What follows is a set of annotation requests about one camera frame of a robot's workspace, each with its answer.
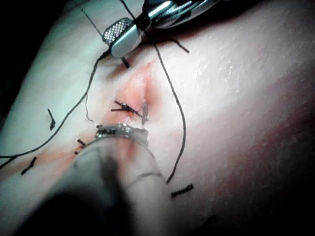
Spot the left arm needle driver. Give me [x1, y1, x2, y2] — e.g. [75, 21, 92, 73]
[95, 123, 150, 146]

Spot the right arm needle driver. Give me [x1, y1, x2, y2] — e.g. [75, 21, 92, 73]
[134, 0, 221, 31]

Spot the right arm needle driver jaw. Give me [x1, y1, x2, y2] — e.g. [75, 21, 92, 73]
[102, 17, 144, 58]

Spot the black stitching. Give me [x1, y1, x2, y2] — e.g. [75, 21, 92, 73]
[74, 100, 144, 155]

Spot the tissue pad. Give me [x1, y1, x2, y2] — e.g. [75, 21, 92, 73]
[0, 0, 315, 236]

